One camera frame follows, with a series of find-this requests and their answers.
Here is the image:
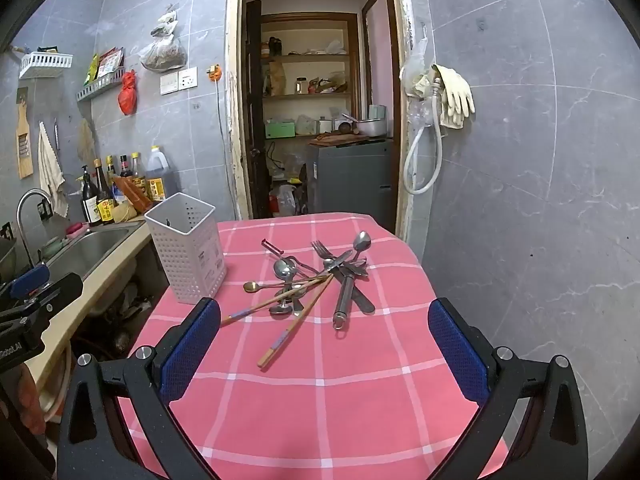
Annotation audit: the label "seasoning packets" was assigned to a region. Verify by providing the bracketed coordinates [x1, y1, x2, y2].
[82, 47, 125, 86]

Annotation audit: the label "red plastic bag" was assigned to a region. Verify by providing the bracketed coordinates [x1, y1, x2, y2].
[117, 70, 139, 116]

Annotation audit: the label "small peeler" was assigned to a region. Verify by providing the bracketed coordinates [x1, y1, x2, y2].
[261, 238, 301, 267]

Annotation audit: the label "steel sink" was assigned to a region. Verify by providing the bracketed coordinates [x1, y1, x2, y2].
[47, 225, 144, 282]

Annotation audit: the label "wooden chopstick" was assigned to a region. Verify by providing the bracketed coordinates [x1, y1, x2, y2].
[220, 272, 333, 327]
[257, 275, 335, 369]

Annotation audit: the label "white perforated utensil holder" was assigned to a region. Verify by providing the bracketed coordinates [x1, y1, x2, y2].
[144, 192, 229, 306]

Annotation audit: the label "pink checked tablecloth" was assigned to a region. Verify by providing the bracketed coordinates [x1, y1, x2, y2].
[112, 212, 511, 480]

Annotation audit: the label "grey cabinet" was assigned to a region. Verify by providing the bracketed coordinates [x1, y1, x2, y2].
[305, 139, 395, 216]

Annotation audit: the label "gold spoon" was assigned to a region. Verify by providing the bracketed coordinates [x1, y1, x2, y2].
[243, 279, 321, 293]

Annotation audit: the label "white wall basket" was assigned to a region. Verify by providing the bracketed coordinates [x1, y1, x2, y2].
[19, 51, 74, 80]

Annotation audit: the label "dark sauce bottle yellow label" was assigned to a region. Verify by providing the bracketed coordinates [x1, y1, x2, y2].
[93, 158, 117, 224]

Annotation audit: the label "steel handled tool with loop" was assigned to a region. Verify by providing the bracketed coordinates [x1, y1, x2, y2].
[332, 266, 354, 331]

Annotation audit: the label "orange snack packet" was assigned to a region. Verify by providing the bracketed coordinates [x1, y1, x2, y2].
[112, 175, 154, 214]

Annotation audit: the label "chrome faucet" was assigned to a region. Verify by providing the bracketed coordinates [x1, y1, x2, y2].
[16, 188, 54, 267]

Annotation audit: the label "cream rubber gloves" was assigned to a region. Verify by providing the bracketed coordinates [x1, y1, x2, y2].
[432, 63, 476, 130]

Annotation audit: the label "green box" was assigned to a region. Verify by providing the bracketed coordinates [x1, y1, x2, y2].
[264, 118, 297, 140]

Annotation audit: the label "clear plastic bag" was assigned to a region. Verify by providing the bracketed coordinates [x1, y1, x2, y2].
[399, 36, 437, 127]

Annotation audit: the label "metal wall rack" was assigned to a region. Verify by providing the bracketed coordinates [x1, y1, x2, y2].
[76, 67, 126, 103]

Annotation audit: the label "dark sauce bottle with pump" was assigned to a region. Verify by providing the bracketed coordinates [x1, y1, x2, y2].
[80, 165, 104, 226]

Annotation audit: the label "thin power cable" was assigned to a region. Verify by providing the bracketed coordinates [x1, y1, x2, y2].
[215, 80, 235, 202]

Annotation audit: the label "hanging cloth towel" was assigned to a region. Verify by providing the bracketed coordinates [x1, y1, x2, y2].
[37, 122, 69, 219]

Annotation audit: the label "clear bag of dried goods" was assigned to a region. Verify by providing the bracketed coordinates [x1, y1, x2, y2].
[139, 5, 187, 72]

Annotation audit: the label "white pot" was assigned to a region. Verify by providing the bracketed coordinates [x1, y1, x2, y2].
[355, 104, 389, 139]

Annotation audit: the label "dark wooden door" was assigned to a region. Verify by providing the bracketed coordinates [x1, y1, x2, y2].
[244, 0, 274, 219]

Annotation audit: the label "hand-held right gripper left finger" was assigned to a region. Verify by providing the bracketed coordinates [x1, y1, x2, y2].
[56, 297, 222, 480]

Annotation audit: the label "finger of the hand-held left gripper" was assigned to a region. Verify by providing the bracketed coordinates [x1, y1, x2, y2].
[10, 264, 52, 299]
[30, 273, 84, 315]

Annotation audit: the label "person's left hand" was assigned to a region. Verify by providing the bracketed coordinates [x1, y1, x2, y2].
[20, 362, 49, 436]

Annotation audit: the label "wooden shelf unit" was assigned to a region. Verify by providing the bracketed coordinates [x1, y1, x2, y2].
[260, 12, 362, 142]

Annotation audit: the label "white hose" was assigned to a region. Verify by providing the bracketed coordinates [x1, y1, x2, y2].
[402, 77, 444, 196]

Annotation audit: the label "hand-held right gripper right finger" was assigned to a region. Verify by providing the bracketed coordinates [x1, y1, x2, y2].
[428, 298, 590, 480]

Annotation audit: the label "wooden grater board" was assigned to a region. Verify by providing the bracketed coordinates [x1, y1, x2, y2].
[15, 87, 35, 180]

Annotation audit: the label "steel fork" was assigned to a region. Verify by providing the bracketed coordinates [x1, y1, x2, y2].
[310, 240, 368, 277]

